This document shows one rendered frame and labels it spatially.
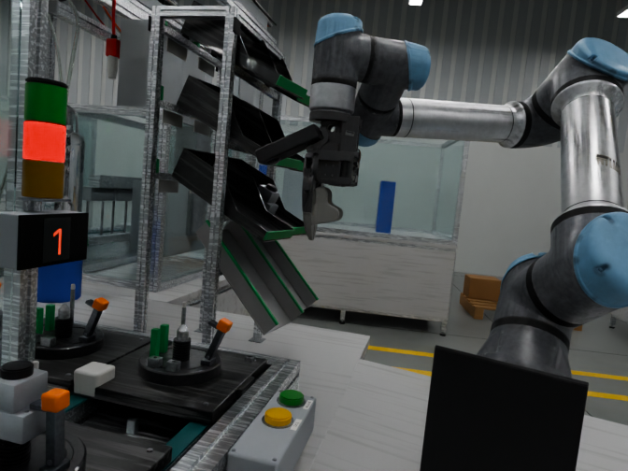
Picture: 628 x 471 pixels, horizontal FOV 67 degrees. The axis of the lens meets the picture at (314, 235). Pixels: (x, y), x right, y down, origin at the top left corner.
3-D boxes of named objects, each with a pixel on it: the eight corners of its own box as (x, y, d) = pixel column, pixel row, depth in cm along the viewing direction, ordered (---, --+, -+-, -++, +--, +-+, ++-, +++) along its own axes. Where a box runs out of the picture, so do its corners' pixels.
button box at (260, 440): (313, 430, 80) (317, 395, 80) (274, 508, 60) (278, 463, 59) (274, 421, 82) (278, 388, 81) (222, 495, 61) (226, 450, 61)
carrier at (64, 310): (154, 348, 98) (158, 289, 97) (68, 393, 75) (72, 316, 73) (56, 329, 104) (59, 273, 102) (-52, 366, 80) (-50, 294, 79)
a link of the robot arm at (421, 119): (537, 124, 110) (337, 111, 97) (570, 90, 100) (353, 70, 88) (556, 165, 104) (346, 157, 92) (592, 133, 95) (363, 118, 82)
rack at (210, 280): (265, 339, 138) (290, 57, 130) (208, 387, 102) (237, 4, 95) (200, 328, 142) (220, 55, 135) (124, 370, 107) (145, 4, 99)
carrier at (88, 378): (266, 368, 92) (271, 306, 91) (210, 425, 69) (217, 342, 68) (156, 348, 98) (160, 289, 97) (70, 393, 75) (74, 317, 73)
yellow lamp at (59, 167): (71, 198, 67) (73, 164, 66) (43, 198, 62) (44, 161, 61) (41, 195, 68) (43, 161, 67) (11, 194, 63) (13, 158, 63)
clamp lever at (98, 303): (94, 335, 88) (110, 301, 87) (87, 339, 86) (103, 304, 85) (79, 326, 89) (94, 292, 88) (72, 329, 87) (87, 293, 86)
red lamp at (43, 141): (73, 163, 66) (74, 127, 66) (44, 160, 61) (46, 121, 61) (43, 160, 67) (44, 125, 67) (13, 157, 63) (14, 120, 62)
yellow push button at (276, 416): (293, 422, 72) (294, 409, 72) (286, 435, 68) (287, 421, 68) (268, 417, 73) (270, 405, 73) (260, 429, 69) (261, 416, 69)
